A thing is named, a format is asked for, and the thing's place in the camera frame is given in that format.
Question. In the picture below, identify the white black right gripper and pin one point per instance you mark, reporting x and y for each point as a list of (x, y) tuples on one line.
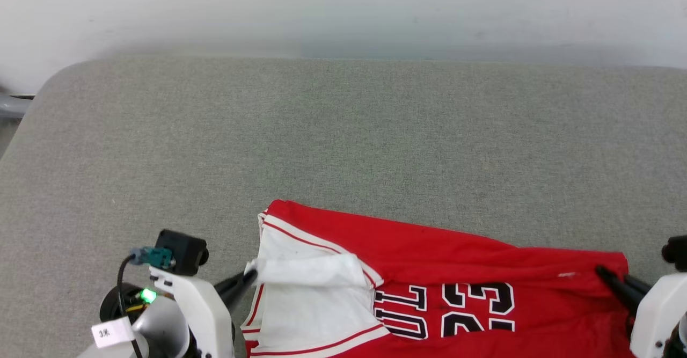
[(657, 309)]

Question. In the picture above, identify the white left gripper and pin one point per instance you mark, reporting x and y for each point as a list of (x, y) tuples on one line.
[(204, 320)]

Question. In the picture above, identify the grey metal bar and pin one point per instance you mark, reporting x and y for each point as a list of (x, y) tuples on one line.
[(11, 107)]

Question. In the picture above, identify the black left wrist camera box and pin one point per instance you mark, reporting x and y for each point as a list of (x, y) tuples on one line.
[(182, 250)]

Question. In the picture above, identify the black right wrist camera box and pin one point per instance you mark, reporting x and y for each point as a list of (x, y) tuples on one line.
[(677, 251)]

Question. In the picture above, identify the grey fabric covered surface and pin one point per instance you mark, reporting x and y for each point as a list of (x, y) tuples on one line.
[(343, 132)]

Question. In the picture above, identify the white paper label tag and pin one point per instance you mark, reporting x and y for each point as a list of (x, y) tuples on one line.
[(110, 332)]

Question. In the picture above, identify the red and white basketball jersey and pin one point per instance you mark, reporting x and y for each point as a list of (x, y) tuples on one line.
[(429, 250)]

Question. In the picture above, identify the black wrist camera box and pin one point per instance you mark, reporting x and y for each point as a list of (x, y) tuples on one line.
[(182, 250), (677, 251)]

